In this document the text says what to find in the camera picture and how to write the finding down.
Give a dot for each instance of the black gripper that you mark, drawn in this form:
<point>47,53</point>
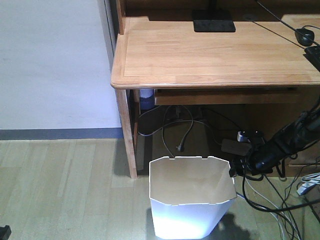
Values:
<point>239,166</point>

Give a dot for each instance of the white trash bin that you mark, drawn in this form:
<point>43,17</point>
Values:
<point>189,195</point>

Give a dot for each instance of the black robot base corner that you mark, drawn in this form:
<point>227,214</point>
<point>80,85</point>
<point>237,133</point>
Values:
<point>5,232</point>

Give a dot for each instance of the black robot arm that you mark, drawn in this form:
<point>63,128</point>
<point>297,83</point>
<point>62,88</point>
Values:
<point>264,155</point>

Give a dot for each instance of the black power strip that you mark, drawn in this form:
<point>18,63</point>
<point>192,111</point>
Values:
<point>235,147</point>

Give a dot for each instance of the white power strip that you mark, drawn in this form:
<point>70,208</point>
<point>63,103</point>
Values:
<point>308,182</point>

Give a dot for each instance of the wooden keyboard drawer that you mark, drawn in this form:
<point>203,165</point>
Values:
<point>229,96</point>

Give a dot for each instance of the white bottle under desk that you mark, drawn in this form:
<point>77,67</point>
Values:
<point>146,99</point>

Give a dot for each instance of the black keyboard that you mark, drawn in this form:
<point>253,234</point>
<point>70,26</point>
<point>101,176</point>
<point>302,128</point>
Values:
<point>312,53</point>

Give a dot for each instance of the black computer mouse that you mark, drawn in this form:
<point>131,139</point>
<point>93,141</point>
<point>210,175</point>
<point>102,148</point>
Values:
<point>305,37</point>

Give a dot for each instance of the wooden desk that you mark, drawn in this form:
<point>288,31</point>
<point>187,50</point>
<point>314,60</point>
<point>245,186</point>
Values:
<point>157,48</point>

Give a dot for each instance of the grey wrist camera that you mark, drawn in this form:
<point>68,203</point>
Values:
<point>242,136</point>

